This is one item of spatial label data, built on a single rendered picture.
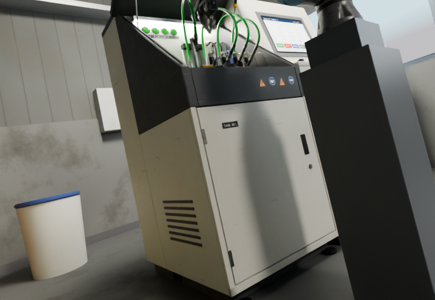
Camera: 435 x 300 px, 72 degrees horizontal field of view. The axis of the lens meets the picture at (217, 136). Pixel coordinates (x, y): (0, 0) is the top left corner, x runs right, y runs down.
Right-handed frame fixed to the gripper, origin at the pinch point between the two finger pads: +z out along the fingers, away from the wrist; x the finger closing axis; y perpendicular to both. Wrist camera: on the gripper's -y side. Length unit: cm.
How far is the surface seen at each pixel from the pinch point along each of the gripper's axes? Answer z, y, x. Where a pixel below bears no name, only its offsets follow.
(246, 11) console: -21.1, -10.3, 41.6
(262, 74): 31.7, 23.3, 7.2
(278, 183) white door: 82, 24, 1
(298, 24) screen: -14, -8, 86
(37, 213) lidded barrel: 77, -137, -81
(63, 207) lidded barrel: 77, -135, -65
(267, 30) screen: -7, -6, 52
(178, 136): 53, 10, -35
